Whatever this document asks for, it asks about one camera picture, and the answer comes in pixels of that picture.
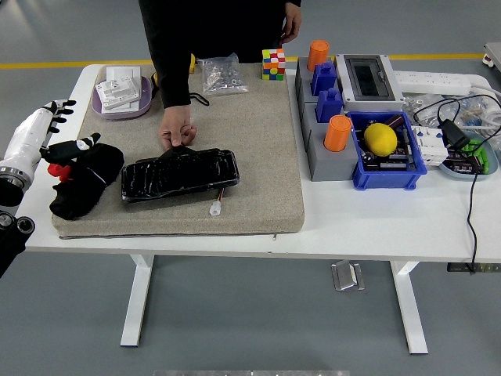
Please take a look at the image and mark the person's right hand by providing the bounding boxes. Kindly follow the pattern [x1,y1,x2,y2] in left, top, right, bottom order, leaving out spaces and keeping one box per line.
[158,104,197,150]

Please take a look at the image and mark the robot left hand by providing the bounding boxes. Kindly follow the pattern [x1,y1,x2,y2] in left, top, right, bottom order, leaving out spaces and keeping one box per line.
[0,99,102,183]

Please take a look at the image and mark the person's left hand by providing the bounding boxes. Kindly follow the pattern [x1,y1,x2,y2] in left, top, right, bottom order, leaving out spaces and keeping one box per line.
[279,2,303,45]

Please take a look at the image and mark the purple oval tray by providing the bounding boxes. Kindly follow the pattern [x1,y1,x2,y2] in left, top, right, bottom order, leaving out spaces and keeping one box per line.
[91,74,153,121]

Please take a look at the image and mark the orange cylinder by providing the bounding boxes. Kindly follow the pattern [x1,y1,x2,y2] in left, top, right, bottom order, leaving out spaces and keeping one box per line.
[306,38,330,73]
[323,114,353,153]

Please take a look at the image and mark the colourful puzzle cube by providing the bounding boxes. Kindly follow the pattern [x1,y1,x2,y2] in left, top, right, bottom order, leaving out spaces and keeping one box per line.
[261,48,287,81]

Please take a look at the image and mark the grey base block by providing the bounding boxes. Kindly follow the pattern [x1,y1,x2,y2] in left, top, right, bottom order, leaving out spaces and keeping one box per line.
[294,56,345,106]
[301,102,359,183]

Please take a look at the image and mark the blue plastic block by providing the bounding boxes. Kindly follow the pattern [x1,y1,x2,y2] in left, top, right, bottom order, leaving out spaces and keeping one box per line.
[311,61,338,98]
[315,88,344,125]

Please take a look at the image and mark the white socket module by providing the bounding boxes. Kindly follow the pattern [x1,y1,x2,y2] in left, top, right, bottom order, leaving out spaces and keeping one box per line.
[95,76,141,110]

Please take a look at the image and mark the clear bag of washers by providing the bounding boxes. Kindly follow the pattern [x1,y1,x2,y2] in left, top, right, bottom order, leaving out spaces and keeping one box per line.
[196,52,250,96]

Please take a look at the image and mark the person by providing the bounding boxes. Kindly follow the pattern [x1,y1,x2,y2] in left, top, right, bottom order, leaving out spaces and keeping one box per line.
[138,0,303,66]

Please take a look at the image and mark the grey-brown mat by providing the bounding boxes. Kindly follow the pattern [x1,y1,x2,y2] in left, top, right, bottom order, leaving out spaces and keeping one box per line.
[51,62,306,239]

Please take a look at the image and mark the grey windowed electrical box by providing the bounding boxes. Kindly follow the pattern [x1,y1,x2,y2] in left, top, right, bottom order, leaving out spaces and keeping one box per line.
[335,53,405,114]

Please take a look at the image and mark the yellow lemon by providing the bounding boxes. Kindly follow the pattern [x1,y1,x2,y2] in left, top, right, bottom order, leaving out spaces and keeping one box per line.
[363,122,398,157]

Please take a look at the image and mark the clear bags of parts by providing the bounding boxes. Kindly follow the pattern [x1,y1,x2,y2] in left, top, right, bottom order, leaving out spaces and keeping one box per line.
[401,92,501,131]

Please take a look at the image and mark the white power strip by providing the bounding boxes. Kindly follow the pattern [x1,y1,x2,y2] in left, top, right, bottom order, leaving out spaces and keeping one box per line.
[393,70,473,96]

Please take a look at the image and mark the dark circuit board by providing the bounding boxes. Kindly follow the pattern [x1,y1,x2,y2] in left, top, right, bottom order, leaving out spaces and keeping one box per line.
[362,144,416,172]

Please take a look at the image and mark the white table leg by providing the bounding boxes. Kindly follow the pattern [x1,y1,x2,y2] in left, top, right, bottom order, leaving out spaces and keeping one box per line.
[389,261,430,356]
[120,254,156,348]

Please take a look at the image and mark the blue plastic bin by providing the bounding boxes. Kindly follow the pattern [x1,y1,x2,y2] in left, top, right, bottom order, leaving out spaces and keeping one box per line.
[346,110,428,192]

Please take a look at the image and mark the white circuit breaker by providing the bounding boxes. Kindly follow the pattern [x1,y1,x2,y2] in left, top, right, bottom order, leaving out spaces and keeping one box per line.
[410,125,449,166]

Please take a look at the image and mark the black power adapter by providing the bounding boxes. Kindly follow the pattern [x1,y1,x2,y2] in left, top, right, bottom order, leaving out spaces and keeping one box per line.
[437,119,471,150]

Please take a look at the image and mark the grey cart with red wheel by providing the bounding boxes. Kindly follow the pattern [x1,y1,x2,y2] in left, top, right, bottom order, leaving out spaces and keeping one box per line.
[481,42,501,74]

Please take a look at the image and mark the light blue dish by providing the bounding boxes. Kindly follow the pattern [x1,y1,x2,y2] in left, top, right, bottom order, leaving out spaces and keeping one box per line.
[438,131,500,181]

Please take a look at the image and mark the green terminal block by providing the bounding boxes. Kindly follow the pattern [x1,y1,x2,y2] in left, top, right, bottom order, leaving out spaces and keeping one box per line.
[457,139,492,175]

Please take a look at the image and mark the silver metal floor plate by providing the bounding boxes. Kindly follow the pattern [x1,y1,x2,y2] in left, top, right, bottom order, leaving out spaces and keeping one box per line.
[330,260,366,293]

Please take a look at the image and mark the black table control box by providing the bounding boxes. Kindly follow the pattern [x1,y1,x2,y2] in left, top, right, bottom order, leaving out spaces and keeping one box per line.
[446,262,501,274]

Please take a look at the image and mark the large white switch plate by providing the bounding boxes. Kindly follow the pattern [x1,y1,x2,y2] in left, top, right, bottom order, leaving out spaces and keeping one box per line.
[102,65,142,115]

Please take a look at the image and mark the white plug with wires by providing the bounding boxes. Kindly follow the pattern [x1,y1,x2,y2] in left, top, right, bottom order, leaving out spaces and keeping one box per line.
[209,187,226,218]

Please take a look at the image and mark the white cable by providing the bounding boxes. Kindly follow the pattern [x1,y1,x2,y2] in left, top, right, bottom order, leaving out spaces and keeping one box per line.
[468,84,501,139]

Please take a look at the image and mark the black power cord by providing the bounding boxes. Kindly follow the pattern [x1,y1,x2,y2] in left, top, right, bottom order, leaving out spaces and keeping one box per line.
[413,96,501,275]

